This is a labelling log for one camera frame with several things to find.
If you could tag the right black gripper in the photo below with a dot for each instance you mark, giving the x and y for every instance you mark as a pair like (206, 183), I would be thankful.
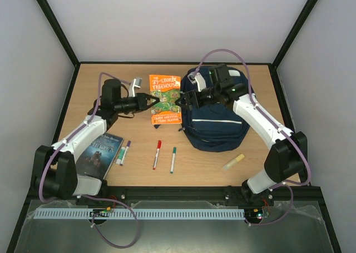
(189, 99)

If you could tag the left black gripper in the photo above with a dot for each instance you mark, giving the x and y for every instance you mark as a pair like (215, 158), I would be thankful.
(142, 103)

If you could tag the orange treehouse book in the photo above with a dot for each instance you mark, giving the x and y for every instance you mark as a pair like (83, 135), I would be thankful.
(167, 89)

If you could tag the navy blue backpack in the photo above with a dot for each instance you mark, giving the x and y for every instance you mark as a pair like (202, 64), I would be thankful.
(213, 128)

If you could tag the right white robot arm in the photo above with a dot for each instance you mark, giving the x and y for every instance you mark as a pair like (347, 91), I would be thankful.
(287, 149)

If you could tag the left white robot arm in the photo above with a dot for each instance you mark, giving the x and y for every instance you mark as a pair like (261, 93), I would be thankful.
(54, 172)

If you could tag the red cap marker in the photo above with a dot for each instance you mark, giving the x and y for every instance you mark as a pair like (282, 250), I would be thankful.
(157, 154)

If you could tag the purple cap marker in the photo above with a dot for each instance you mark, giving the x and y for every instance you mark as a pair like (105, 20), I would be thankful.
(125, 152)

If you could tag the green cap marker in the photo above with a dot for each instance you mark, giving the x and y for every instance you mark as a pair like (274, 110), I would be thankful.
(173, 160)

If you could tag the green label glue stick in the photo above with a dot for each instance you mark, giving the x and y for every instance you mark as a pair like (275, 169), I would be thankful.
(120, 155)

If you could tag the yellow highlighter pen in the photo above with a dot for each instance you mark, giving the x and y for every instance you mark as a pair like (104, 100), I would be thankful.
(233, 162)

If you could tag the dark blue Wuthering Heights book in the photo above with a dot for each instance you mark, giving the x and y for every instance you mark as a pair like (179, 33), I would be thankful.
(98, 157)

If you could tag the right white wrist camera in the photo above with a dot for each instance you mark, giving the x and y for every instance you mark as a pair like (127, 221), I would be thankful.
(198, 80)

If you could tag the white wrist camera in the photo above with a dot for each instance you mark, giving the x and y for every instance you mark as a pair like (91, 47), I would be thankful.
(134, 85)
(198, 80)

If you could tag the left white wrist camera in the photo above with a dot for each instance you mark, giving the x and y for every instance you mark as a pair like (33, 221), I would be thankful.
(134, 85)

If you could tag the black aluminium frame rail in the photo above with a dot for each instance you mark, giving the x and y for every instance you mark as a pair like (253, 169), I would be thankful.
(228, 195)

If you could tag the light blue slotted cable duct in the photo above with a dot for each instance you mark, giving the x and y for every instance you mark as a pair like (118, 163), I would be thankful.
(140, 214)

